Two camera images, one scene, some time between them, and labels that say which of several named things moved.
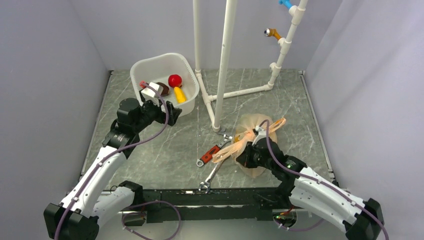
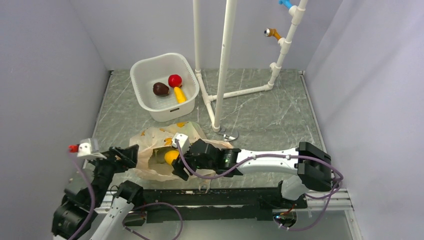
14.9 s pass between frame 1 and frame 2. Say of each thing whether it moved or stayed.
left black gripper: moved
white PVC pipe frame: stayed
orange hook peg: stayed
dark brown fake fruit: stayed
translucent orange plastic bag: moved
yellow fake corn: stayed
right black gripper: moved
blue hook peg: stayed
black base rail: stayed
